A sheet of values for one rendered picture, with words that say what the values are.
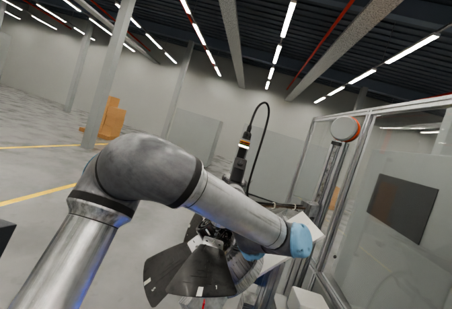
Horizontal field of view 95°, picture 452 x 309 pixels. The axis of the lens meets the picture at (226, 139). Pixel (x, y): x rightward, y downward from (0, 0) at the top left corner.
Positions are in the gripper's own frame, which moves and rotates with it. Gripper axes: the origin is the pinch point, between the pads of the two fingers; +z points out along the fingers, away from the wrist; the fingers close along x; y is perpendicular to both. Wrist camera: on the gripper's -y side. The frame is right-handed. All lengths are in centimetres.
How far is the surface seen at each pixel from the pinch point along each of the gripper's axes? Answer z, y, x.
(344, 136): 35, -34, 58
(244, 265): -1.8, 35.6, 15.6
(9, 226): -34, 24, -57
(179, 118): 724, -3, -209
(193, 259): -14.6, 31.2, -6.4
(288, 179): 523, 70, 201
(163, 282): -6, 50, -15
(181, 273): -20.6, 33.2, -9.0
